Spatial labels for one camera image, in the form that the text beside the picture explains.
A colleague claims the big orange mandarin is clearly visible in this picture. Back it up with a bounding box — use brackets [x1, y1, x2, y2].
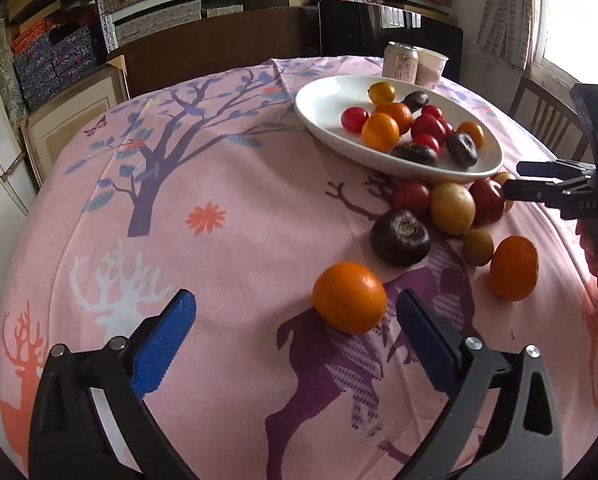
[311, 261, 388, 335]

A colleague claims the pink beverage can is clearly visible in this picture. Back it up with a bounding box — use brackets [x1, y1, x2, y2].
[381, 41, 418, 84]

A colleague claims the pink floral tablecloth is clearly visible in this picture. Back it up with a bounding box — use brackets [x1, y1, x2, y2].
[0, 56, 598, 479]

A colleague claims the patterned window curtain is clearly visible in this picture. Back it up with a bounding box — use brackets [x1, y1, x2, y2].
[477, 0, 541, 70]

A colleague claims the black glossy monitor panel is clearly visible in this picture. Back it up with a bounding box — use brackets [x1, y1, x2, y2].
[317, 0, 464, 82]

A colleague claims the framed picture leaning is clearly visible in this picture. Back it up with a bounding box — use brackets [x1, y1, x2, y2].
[21, 56, 128, 186]

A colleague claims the large red tomato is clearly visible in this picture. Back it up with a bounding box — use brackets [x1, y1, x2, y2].
[410, 114, 446, 145]

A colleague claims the white round plate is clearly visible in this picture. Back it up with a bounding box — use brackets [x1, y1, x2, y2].
[294, 75, 503, 183]

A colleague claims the oval orange mandarin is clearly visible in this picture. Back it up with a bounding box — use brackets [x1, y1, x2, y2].
[488, 236, 538, 301]

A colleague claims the white paper cup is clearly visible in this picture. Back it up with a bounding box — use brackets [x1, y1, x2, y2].
[415, 47, 448, 89]

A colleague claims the round orange fruit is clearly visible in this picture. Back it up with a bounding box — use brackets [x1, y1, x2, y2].
[361, 113, 400, 153]

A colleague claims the brown wooden board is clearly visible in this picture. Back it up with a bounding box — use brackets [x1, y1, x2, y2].
[109, 6, 320, 96]

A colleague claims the dark wooden chair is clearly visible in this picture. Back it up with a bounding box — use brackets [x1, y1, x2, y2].
[508, 76, 588, 162]

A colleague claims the yellow potato fruit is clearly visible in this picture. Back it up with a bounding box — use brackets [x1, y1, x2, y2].
[430, 182, 476, 236]

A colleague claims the large dark purple bulb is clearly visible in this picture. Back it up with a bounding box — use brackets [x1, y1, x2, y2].
[370, 209, 431, 268]

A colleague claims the small orange fruit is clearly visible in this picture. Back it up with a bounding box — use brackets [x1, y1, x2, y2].
[367, 81, 396, 105]

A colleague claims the small brown kiwi fruit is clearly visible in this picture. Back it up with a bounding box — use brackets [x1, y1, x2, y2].
[463, 229, 494, 266]

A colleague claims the small red cherry tomato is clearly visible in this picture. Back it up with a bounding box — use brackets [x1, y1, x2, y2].
[340, 106, 369, 134]

